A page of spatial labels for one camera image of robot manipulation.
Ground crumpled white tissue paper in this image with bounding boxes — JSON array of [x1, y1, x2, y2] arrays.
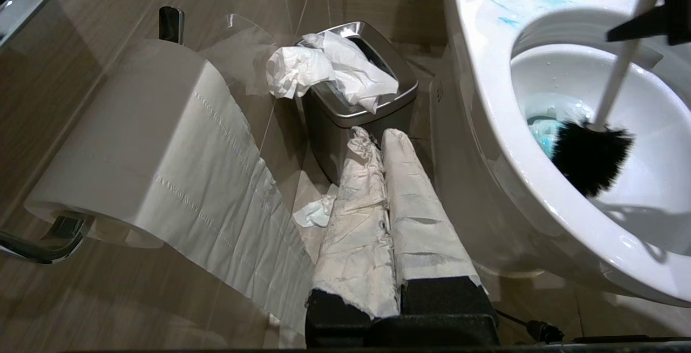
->
[[266, 31, 399, 115]]

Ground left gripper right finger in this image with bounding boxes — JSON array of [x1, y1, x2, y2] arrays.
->
[[381, 128, 499, 344]]

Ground white toilet brush black bristles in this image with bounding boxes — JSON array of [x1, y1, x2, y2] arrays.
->
[[550, 0, 674, 198]]

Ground white toilet paper roll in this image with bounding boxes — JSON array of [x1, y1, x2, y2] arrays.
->
[[24, 39, 317, 337]]

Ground chrome toilet paper holder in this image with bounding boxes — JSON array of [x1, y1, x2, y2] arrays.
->
[[0, 6, 185, 265]]

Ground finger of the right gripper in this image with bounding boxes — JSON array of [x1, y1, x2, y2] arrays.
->
[[606, 0, 691, 46]]

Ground small crumpled tissue scrap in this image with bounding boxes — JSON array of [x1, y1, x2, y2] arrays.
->
[[293, 195, 337, 229]]

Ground black cable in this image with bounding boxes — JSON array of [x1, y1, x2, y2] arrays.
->
[[496, 310, 565, 344]]

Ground white toilet bowl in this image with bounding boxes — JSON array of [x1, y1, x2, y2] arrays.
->
[[430, 0, 691, 308]]

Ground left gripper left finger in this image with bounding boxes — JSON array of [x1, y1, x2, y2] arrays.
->
[[306, 126, 401, 347]]

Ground stainless steel trash bin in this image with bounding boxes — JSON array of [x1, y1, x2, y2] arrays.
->
[[294, 21, 419, 186]]

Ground chrome rail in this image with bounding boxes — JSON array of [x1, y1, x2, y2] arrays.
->
[[0, 0, 83, 47]]

